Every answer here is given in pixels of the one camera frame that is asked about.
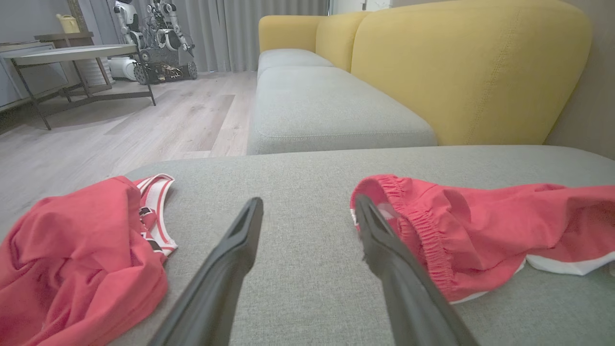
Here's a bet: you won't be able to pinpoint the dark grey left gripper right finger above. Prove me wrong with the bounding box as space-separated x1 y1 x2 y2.
355 194 481 346

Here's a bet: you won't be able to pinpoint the grey sofa seat cushion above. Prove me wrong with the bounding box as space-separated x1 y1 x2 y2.
246 66 438 155
257 48 334 80

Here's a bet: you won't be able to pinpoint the grey curtain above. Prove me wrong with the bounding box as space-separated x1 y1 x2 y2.
108 0 330 73

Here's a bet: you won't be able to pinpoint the red jersey with white trim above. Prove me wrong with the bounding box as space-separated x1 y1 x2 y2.
0 174 178 346

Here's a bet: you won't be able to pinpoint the low green TV cabinet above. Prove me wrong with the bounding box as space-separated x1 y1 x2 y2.
0 41 68 111

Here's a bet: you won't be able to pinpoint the yellow watering can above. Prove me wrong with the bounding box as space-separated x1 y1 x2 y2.
56 13 81 34

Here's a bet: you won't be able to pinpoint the large grey fabric ottoman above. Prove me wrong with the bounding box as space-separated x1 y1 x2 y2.
108 145 615 346

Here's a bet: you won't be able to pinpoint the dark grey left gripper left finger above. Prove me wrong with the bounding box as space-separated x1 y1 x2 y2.
147 197 264 346

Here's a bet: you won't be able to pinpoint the white ribbed stool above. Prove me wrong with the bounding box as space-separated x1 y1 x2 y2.
77 58 113 87

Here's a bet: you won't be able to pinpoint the round grey coffee table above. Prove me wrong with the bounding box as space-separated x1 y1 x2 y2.
0 44 157 130

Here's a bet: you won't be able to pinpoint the red shorts with elastic waistband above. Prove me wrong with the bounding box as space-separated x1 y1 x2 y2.
350 174 615 304

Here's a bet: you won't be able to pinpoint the brown wooden side table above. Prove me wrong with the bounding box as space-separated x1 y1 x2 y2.
34 31 113 97

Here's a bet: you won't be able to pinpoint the gold picture frame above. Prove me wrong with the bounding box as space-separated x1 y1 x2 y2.
66 0 89 34

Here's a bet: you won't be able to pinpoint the white humanoid robot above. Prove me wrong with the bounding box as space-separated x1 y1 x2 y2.
107 0 145 81

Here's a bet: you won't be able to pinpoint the skeletal robot on wheeled base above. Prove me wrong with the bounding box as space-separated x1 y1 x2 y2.
134 0 198 86

